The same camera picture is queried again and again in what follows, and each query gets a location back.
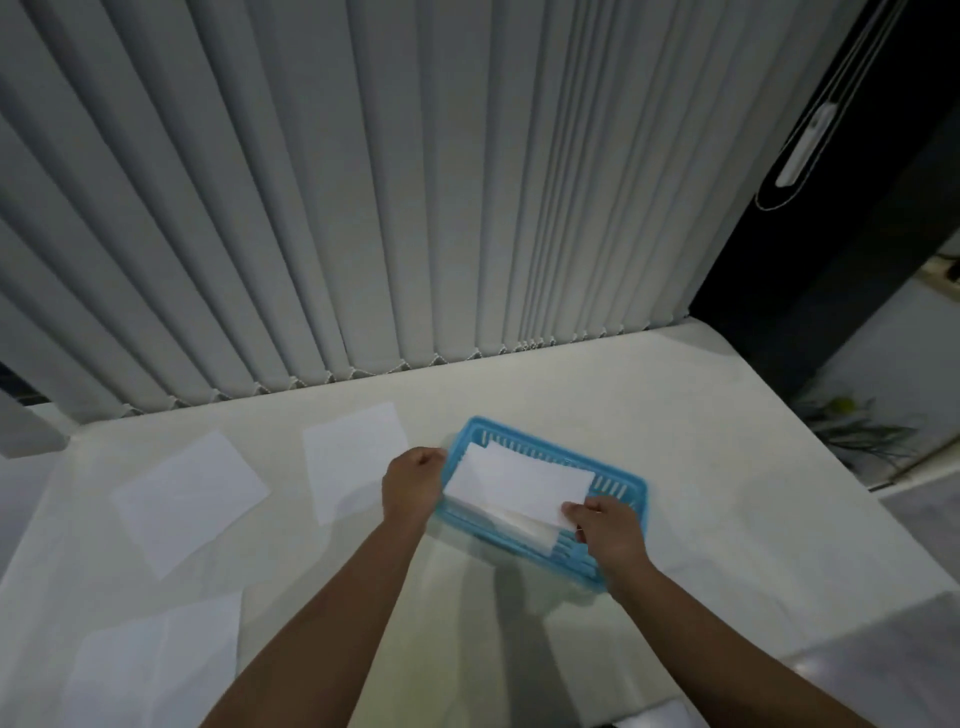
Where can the person's right hand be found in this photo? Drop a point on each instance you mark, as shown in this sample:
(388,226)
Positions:
(615,536)

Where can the person's left hand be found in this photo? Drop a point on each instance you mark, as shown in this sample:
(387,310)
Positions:
(405,487)

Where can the person's left fingers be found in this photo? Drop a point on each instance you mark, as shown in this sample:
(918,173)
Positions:
(433,459)

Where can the person's right thumb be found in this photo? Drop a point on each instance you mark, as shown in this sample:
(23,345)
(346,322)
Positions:
(581,509)

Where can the white paper sheet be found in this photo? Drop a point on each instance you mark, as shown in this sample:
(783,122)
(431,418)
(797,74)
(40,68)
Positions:
(187,499)
(517,480)
(157,667)
(352,457)

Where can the person's right forearm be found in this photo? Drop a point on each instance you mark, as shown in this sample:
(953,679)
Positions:
(720,652)

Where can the person's left forearm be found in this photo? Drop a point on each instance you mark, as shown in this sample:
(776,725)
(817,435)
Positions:
(330,630)

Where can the blue plastic basket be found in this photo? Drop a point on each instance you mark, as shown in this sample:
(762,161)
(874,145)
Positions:
(622,487)

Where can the white paper stack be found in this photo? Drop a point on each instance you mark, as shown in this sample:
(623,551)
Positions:
(525,531)

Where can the green plant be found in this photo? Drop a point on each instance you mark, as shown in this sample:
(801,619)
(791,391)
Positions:
(855,431)

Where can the grey vertical blinds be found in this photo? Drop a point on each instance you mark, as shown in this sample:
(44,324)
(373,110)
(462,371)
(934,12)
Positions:
(337,187)

